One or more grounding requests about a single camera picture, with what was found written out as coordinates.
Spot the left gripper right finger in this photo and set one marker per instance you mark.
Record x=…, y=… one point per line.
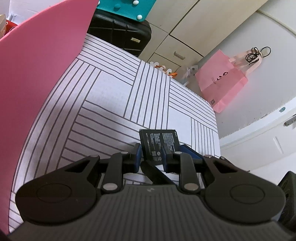
x=166, y=158

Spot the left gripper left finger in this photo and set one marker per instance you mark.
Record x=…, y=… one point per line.
x=137, y=156

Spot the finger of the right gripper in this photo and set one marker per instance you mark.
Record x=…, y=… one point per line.
x=186, y=149
x=154, y=174

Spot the black phone battery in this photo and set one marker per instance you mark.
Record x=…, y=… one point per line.
x=152, y=142

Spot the white door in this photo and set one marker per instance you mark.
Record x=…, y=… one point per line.
x=263, y=142

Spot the striped white tablecloth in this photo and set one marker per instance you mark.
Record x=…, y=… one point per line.
x=98, y=107

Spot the clear plastic bag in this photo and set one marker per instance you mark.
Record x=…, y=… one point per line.
x=185, y=74

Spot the pink shopping bag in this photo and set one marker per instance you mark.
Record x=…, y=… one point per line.
x=221, y=78

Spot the black suitcase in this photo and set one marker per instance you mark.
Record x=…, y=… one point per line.
x=122, y=32

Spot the beige wardrobe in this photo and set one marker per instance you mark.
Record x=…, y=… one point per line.
x=183, y=32

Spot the pink storage box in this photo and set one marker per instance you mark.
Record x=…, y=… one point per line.
x=34, y=55

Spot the teal felt handbag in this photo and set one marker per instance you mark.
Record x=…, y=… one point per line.
x=133, y=9

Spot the red patterned box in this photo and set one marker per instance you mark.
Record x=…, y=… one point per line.
x=10, y=26

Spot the silver door handle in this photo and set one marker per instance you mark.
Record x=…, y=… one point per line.
x=290, y=121

